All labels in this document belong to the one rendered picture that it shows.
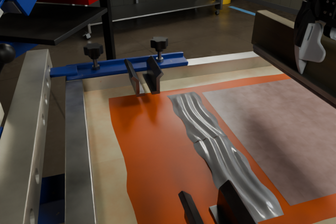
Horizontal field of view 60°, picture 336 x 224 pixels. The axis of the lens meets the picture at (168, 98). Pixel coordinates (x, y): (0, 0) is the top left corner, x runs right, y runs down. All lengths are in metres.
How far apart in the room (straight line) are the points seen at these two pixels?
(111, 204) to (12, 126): 0.19
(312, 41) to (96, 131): 0.42
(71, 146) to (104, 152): 0.06
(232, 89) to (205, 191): 0.33
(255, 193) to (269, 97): 0.31
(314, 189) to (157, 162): 0.25
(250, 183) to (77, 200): 0.26
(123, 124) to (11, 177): 0.26
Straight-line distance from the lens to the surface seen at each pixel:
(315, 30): 0.53
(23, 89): 0.61
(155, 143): 0.55
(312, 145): 0.61
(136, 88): 0.63
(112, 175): 0.50
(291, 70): 0.58
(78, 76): 0.71
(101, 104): 0.67
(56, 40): 1.12
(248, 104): 0.68
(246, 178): 0.50
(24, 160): 0.43
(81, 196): 0.43
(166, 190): 0.47
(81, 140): 0.52
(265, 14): 0.67
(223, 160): 0.52
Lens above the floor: 1.31
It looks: 32 degrees down
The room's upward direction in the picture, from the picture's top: straight up
